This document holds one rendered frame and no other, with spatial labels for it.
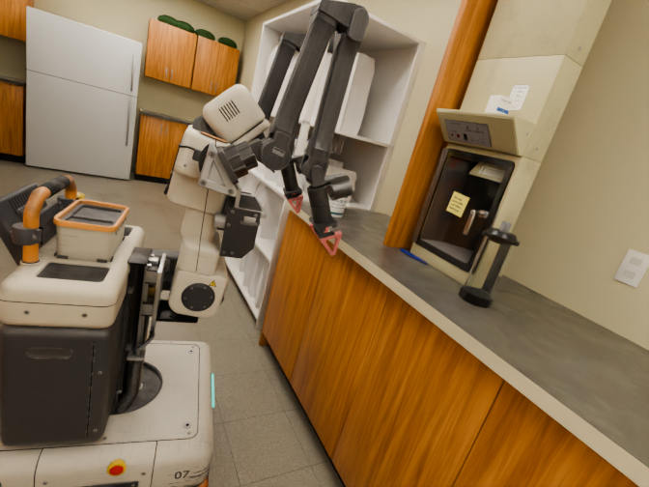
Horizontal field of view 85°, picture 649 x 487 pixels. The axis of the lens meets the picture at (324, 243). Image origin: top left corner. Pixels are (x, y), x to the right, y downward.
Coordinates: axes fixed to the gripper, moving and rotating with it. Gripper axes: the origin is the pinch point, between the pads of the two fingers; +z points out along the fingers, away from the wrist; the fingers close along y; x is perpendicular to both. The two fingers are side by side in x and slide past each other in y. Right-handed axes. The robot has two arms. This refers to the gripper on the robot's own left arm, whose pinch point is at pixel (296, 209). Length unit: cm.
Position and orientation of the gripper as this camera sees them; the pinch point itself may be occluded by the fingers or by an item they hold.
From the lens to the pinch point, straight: 149.2
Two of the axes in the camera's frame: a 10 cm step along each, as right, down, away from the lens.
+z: 1.7, 8.9, 4.2
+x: -9.5, 2.7, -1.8
